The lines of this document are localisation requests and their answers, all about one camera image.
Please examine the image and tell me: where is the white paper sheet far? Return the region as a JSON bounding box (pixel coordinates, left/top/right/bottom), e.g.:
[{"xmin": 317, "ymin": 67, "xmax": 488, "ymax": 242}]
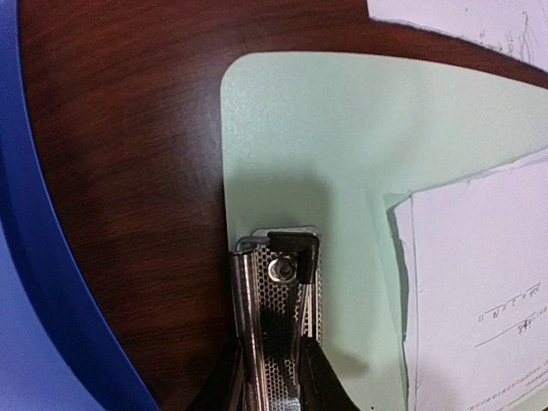
[{"xmin": 367, "ymin": 0, "xmax": 547, "ymax": 72}]

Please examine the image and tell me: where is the blue folder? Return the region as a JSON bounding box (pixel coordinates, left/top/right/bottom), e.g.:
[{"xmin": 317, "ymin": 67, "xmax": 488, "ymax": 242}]
[{"xmin": 1, "ymin": 1, "xmax": 158, "ymax": 410}]

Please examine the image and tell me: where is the metal clipboard clip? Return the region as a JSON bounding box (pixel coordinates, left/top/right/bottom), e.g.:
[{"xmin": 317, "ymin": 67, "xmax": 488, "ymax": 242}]
[{"xmin": 229, "ymin": 226, "xmax": 321, "ymax": 410}]

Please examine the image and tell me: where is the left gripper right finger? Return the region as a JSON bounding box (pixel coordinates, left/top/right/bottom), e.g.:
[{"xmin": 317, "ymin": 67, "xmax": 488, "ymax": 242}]
[{"xmin": 299, "ymin": 336, "xmax": 360, "ymax": 411}]

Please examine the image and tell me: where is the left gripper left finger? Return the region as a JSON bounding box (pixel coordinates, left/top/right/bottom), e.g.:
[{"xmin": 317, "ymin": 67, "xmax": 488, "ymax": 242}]
[{"xmin": 188, "ymin": 338, "xmax": 245, "ymax": 411}]

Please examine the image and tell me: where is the green clipboard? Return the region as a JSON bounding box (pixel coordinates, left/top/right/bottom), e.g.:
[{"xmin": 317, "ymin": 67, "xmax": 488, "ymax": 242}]
[{"xmin": 220, "ymin": 52, "xmax": 547, "ymax": 410}]

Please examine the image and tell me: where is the white paper sheets stack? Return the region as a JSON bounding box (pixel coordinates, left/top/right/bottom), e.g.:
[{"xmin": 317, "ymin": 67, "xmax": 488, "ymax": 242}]
[{"xmin": 387, "ymin": 150, "xmax": 547, "ymax": 410}]

